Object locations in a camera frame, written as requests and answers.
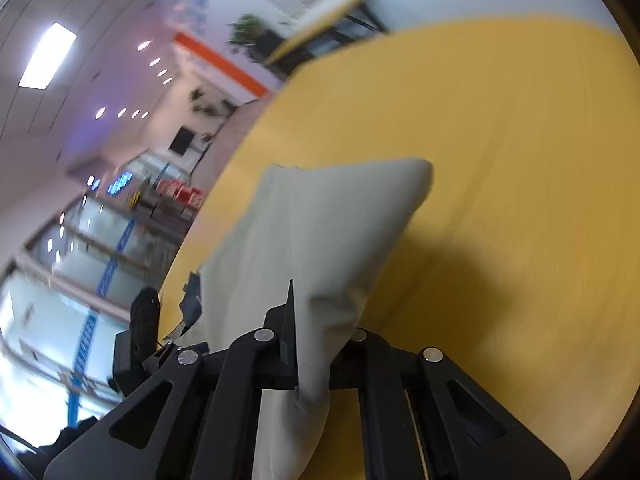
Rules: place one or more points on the potted plant in black planter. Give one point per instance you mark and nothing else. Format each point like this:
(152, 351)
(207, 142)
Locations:
(247, 30)

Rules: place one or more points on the beige and black jacket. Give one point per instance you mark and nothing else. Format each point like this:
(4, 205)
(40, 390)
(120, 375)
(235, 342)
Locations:
(310, 240)

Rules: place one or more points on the stack of red boxes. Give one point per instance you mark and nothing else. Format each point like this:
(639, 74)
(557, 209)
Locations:
(182, 192)

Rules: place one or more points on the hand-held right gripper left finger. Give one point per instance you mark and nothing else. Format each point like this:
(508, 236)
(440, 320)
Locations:
(280, 360)

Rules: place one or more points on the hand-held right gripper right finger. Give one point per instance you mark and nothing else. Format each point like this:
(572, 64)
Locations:
(370, 360)

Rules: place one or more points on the tall potted palm plant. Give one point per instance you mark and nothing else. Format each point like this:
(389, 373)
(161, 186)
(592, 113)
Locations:
(207, 107)

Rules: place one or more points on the row of ceiling spotlights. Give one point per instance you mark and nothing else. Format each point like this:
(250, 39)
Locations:
(151, 62)

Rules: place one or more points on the blue wall sign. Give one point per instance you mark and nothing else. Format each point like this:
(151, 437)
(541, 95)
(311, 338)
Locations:
(120, 183)

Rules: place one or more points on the long yellow side table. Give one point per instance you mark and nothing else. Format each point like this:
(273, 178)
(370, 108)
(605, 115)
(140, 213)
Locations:
(320, 22)

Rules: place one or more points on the black television screen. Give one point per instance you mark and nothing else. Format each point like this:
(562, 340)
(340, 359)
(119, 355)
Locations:
(181, 141)

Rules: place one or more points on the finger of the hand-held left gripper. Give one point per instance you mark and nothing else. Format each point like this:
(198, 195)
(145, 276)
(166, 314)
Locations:
(145, 312)

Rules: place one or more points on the ceiling panel light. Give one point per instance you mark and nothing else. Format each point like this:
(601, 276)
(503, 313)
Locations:
(47, 55)

